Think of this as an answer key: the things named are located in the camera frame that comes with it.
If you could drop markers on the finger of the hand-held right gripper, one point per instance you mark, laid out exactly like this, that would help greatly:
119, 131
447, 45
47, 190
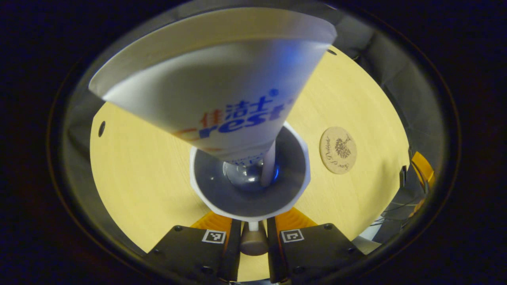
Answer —
424, 170

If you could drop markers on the round wooden coaster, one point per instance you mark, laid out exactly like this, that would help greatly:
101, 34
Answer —
338, 150

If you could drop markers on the white toothbrush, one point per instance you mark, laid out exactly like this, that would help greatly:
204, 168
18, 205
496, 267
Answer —
268, 166

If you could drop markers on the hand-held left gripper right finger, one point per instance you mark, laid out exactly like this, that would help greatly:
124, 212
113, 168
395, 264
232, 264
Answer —
272, 253

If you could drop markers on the white toothpaste tube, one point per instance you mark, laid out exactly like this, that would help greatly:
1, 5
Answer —
198, 79

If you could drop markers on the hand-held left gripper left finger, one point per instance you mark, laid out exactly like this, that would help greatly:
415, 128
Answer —
234, 253

